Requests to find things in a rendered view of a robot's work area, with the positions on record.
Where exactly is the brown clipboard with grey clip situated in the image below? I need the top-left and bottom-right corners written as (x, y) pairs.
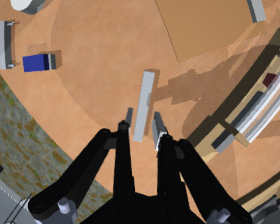
top-left (155, 0), bottom-right (267, 63)

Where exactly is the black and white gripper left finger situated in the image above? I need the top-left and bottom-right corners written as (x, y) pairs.
top-left (28, 107), bottom-right (140, 224)

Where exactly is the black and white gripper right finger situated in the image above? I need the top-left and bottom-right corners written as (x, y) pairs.
top-left (151, 111), bottom-right (252, 224)

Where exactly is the grey cylinder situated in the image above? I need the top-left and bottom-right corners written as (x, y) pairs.
top-left (11, 0), bottom-right (46, 15)

